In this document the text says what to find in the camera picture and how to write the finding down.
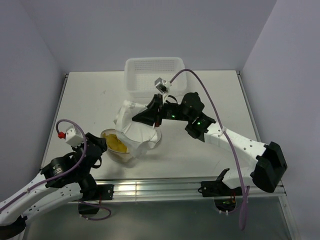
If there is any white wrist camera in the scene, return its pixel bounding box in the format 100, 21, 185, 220
57, 125, 84, 148
154, 77, 172, 102

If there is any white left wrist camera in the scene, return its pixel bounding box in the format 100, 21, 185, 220
57, 125, 84, 148

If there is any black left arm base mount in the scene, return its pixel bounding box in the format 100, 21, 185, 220
77, 184, 115, 221

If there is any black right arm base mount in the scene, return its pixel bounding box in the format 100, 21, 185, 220
197, 180, 243, 212

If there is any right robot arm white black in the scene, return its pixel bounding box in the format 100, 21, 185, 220
132, 92, 288, 195

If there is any white bra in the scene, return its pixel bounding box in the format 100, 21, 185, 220
113, 100, 161, 158

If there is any yellow bra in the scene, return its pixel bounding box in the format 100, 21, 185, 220
103, 133, 128, 153

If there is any aluminium mounting rail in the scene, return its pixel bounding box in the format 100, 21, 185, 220
24, 174, 287, 203

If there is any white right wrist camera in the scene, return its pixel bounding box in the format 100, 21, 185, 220
154, 77, 172, 102

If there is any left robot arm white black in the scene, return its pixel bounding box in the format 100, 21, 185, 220
0, 133, 108, 240

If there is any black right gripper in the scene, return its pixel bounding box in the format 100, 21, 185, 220
133, 93, 192, 127

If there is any white perforated plastic basket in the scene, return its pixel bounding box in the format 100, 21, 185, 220
124, 57, 185, 98

